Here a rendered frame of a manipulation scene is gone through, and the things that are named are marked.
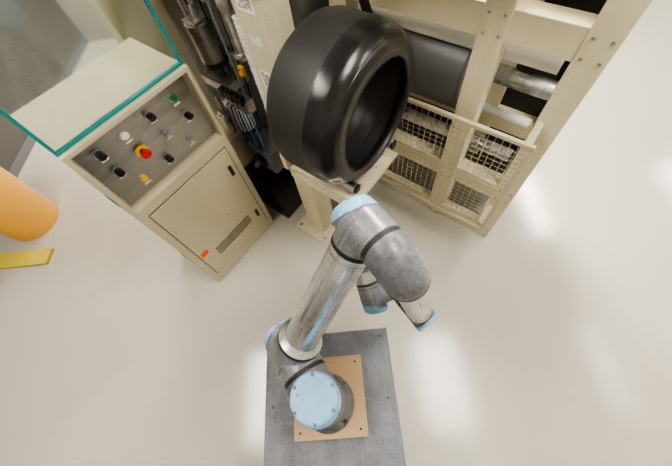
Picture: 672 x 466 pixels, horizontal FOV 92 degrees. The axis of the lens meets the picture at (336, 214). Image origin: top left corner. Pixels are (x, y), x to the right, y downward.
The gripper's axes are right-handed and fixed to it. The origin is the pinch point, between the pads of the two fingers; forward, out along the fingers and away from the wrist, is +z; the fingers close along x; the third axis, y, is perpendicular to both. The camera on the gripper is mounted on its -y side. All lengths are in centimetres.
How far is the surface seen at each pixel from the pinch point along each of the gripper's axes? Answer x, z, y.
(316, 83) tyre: 9.4, 41.2, -18.3
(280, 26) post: -2, 67, -3
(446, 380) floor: 8, -106, 56
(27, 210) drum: -244, 58, 38
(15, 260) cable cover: -266, 27, 31
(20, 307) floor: -249, -6, 17
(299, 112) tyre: 1.3, 35.9, -16.8
